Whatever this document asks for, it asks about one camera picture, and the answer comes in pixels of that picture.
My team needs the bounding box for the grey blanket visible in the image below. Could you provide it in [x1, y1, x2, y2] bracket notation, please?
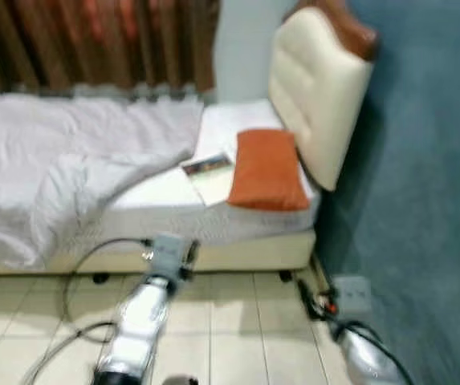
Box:
[0, 92, 206, 270]

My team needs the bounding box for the cream padded headboard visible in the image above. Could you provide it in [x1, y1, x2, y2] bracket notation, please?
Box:
[267, 6, 375, 192]

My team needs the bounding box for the orange pillow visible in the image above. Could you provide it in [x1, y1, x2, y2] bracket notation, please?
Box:
[227, 128, 311, 213]

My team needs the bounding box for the brown curtain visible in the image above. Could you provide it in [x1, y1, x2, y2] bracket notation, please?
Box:
[0, 0, 218, 97]

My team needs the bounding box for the white patterned mattress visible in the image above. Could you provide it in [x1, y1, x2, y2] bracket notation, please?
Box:
[53, 100, 323, 249]

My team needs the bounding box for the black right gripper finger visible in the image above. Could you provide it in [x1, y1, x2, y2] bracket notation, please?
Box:
[296, 278, 320, 320]

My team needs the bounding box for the brown wooden headboard frame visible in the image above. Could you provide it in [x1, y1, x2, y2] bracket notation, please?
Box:
[286, 0, 379, 61]

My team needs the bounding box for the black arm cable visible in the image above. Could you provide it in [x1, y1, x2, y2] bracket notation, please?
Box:
[21, 237, 154, 385]
[338, 319, 415, 385]

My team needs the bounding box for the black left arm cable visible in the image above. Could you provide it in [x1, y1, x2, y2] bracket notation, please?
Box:
[21, 237, 154, 385]

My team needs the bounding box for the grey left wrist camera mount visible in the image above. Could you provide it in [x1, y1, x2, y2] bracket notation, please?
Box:
[149, 233, 190, 278]

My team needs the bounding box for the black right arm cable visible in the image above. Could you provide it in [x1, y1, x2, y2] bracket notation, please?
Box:
[338, 319, 415, 385]

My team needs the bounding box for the white HBL catalogue book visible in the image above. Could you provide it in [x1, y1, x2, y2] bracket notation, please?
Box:
[180, 152, 237, 208]

